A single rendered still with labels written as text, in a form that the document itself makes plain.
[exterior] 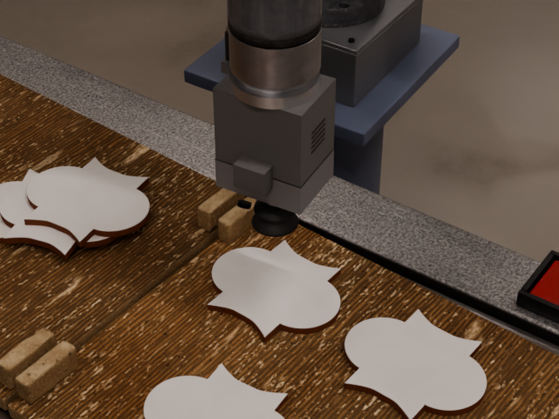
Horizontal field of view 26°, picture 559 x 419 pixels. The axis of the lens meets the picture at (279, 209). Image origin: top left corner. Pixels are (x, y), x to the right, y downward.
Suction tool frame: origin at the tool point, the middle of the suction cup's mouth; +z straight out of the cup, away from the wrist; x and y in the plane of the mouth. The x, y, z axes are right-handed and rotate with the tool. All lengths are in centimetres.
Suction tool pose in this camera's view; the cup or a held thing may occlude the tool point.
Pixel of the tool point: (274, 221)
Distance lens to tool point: 110.2
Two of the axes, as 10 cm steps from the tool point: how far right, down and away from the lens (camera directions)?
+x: 4.8, -5.6, 6.8
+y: 8.8, 3.1, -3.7
